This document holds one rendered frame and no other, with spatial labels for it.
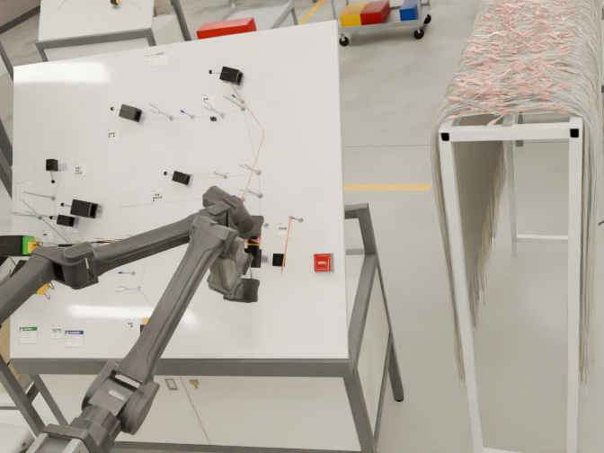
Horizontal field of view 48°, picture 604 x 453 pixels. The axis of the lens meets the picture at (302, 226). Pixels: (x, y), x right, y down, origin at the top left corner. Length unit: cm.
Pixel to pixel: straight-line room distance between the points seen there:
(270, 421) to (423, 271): 158
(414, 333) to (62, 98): 189
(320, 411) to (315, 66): 109
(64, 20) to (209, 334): 468
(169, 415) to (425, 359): 125
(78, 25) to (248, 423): 459
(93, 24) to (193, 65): 401
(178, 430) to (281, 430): 39
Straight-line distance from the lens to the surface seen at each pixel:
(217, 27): 456
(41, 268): 171
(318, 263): 199
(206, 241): 132
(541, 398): 302
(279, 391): 223
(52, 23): 656
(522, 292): 349
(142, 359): 127
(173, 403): 243
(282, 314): 205
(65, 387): 260
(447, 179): 190
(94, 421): 121
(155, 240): 175
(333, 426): 231
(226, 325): 212
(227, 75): 213
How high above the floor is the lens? 227
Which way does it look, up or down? 33 degrees down
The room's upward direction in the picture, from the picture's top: 14 degrees counter-clockwise
